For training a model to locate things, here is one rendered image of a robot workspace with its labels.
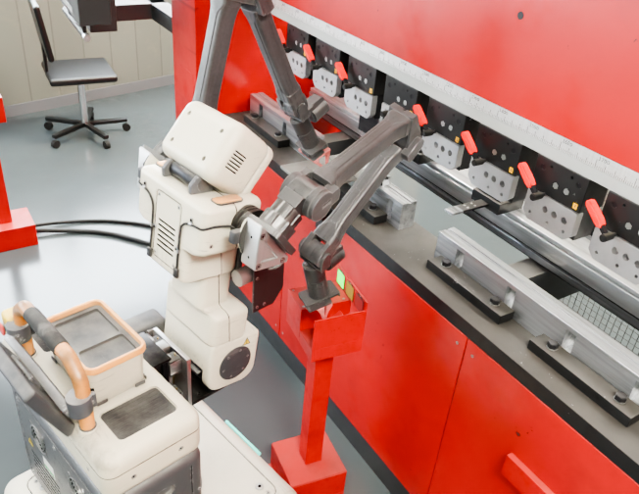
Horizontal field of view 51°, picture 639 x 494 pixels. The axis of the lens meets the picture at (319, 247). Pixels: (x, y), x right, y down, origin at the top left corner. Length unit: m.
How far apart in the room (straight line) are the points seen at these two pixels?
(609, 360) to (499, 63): 0.75
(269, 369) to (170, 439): 1.35
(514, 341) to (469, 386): 0.20
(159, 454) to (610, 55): 1.27
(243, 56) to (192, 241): 1.50
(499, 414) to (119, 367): 0.97
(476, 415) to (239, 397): 1.13
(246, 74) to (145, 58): 2.88
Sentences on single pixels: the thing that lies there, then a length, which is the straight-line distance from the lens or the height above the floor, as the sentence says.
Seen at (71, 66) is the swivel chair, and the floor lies 0.47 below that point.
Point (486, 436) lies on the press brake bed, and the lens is 1.93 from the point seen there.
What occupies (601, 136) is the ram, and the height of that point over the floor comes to 1.44.
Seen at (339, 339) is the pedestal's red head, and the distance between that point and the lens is 1.91.
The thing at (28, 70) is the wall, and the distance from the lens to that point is 5.34.
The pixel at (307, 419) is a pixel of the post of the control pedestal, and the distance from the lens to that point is 2.23.
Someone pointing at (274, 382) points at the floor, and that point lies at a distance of 2.81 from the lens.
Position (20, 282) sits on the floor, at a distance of 3.48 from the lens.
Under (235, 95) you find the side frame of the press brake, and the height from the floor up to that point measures 0.95.
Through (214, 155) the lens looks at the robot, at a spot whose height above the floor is 1.33.
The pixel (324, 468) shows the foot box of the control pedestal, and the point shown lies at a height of 0.12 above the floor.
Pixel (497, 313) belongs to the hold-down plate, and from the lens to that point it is 1.82.
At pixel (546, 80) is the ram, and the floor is 1.50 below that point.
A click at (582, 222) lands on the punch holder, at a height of 1.22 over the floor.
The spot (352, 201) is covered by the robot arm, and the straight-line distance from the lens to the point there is 1.71.
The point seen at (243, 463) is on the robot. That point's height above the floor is 0.28.
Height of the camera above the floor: 1.95
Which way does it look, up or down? 32 degrees down
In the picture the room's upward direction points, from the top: 5 degrees clockwise
